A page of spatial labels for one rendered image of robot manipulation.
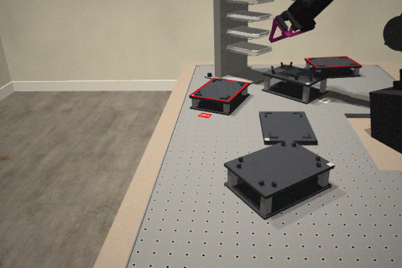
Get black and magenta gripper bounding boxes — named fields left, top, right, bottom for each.
left=269, top=0, right=320, bottom=43

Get white multi-well plate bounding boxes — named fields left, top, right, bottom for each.
left=226, top=26, right=271, bottom=40
left=227, top=41, right=272, bottom=56

